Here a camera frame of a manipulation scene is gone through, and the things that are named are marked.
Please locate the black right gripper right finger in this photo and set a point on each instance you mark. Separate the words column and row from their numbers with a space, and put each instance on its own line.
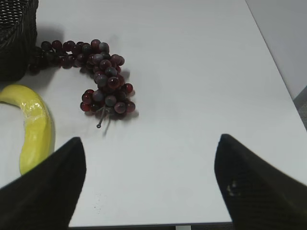
column 257, row 195

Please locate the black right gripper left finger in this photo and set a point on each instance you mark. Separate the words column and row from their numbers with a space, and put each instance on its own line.
column 45, row 198

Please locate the purple grape bunch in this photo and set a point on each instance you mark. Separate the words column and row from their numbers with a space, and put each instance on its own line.
column 109, row 96

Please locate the dark woven wicker basket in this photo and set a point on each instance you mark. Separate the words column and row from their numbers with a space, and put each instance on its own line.
column 18, row 35

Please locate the yellow banana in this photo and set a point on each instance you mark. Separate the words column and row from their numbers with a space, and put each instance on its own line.
column 38, row 131

